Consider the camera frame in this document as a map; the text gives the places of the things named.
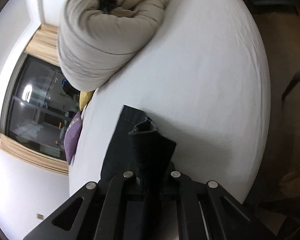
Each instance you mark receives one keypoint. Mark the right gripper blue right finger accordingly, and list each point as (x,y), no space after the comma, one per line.
(208,211)

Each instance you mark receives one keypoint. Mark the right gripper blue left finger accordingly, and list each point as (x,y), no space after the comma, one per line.
(96,211)

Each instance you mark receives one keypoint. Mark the black denim pants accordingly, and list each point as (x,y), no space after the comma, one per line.
(137,146)

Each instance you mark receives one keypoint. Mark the left beige curtain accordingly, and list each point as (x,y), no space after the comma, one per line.
(32,157)

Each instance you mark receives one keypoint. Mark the beige curtain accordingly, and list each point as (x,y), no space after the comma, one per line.
(32,157)
(43,44)

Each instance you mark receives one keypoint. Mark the purple cushion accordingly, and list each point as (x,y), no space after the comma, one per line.
(72,136)

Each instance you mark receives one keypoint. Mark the yellow cushion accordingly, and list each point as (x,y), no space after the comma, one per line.
(84,99)

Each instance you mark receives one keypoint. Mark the white bed mattress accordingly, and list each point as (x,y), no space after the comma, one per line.
(204,81)

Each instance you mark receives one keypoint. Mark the dark glass window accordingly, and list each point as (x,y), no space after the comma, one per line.
(38,107)

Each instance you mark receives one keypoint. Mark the right beige curtain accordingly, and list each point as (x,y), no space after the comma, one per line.
(43,44)

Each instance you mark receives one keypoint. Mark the rolled beige duvet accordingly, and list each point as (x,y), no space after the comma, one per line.
(98,37)

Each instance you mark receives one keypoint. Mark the small wall socket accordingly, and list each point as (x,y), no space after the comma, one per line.
(40,216)

